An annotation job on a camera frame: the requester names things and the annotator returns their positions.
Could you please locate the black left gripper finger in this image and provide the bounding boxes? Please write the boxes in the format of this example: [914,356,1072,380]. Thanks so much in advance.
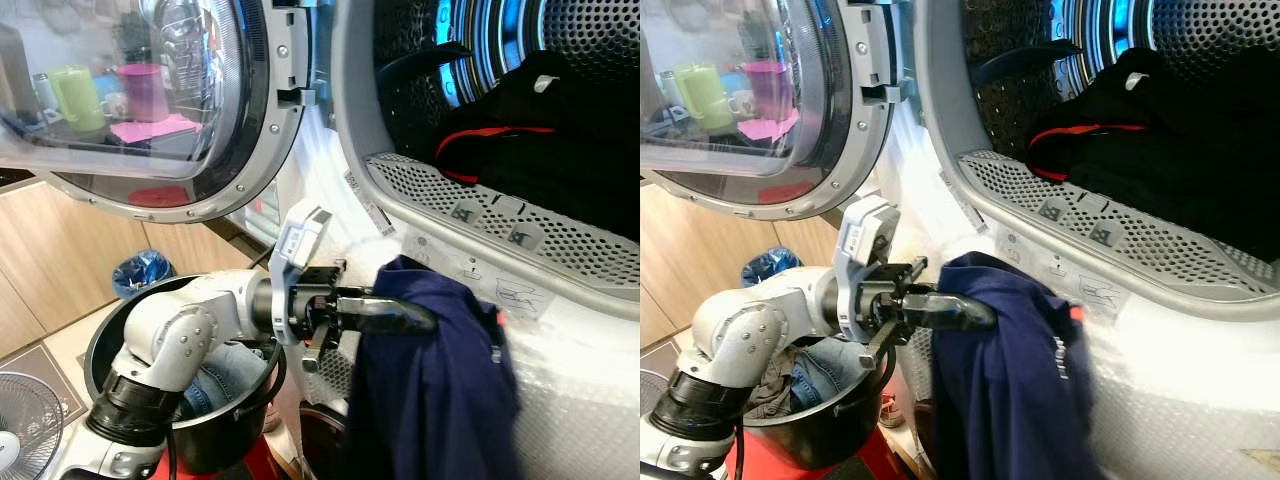
[905,289,999,334]
[857,319,902,372]
[301,334,344,374]
[340,292,439,337]

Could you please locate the navy blue garment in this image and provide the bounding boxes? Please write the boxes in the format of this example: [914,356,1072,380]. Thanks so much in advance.
[924,251,1103,480]
[340,254,527,480]

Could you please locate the white front-load washing machine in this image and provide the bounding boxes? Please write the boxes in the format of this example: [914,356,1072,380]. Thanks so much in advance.
[225,0,641,480]
[840,0,1280,480]

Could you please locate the blue denim jeans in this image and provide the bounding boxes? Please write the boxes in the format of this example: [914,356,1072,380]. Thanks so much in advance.
[789,337,884,414]
[178,339,273,422]

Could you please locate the black plastic laundry bucket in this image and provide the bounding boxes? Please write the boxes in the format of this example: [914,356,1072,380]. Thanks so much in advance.
[84,274,292,477]
[733,336,903,472]

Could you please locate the grey brown garment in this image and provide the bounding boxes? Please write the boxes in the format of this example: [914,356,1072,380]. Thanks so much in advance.
[744,349,803,418]

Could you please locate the bin with blue bag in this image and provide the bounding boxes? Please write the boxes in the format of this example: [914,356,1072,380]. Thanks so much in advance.
[111,249,177,300]
[741,246,802,290]

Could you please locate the red stool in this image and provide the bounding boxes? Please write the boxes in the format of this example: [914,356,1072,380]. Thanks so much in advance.
[722,425,907,480]
[175,435,287,480]

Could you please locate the round glass washer door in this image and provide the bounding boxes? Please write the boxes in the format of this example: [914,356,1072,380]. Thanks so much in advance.
[0,0,314,224]
[640,0,902,222]

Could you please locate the light wooden cabinet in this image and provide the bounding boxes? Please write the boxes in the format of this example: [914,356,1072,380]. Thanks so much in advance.
[0,180,253,363]
[640,184,853,349]

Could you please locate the dark floor mat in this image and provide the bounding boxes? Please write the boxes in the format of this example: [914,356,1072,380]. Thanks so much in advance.
[640,339,693,383]
[0,344,89,425]

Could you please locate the white electric fan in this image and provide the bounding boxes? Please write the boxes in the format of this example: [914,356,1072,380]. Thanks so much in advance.
[640,369,670,417]
[0,371,67,480]

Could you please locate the black garment with red trim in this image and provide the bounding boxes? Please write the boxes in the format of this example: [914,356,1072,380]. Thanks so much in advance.
[1024,45,1280,263]
[431,49,641,243]

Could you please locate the green plastic cup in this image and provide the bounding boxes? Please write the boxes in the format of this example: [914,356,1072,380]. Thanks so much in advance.
[44,64,107,134]
[671,61,735,132]

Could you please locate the perforated steel washer drum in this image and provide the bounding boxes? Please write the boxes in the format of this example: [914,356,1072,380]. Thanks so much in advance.
[958,0,1280,293]
[372,0,641,291]

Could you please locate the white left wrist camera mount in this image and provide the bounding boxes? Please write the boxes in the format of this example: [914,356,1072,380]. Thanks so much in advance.
[832,194,902,347]
[267,206,336,347]

